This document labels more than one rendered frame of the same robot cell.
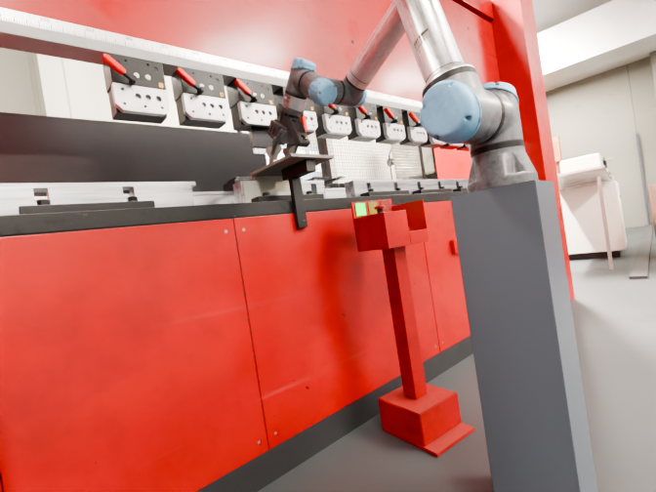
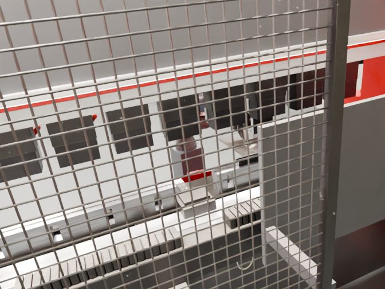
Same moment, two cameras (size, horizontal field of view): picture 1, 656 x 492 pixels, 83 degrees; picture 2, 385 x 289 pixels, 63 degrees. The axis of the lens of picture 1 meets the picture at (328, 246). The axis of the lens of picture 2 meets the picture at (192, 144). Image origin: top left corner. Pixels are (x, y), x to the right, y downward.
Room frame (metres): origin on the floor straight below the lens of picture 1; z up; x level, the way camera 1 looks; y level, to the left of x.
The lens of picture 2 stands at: (2.76, 0.38, 1.61)
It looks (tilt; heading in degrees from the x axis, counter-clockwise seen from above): 22 degrees down; 202
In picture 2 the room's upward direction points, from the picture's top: 7 degrees counter-clockwise
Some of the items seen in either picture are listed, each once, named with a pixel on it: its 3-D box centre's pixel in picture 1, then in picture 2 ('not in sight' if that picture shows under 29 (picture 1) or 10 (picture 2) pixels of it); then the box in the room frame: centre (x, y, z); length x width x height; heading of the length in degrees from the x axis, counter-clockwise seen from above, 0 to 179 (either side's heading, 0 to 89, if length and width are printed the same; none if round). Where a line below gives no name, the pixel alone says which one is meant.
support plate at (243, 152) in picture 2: (290, 166); (246, 143); (1.30, 0.09, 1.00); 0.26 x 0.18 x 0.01; 41
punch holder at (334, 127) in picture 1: (331, 117); (179, 115); (1.65, -0.10, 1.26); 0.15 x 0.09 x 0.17; 131
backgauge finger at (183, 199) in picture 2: (326, 180); (187, 191); (1.81, -0.04, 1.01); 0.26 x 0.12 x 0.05; 41
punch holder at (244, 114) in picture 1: (252, 106); (265, 96); (1.39, 0.20, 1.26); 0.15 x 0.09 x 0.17; 131
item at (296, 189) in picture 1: (302, 195); not in sight; (1.27, 0.06, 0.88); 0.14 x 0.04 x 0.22; 41
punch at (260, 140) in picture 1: (263, 142); (262, 125); (1.41, 0.18, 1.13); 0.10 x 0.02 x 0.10; 131
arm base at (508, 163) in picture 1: (499, 168); (185, 140); (0.87, -0.43, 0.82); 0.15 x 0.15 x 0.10
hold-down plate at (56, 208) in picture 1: (92, 210); not in sight; (0.98, 0.60, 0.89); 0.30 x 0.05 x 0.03; 131
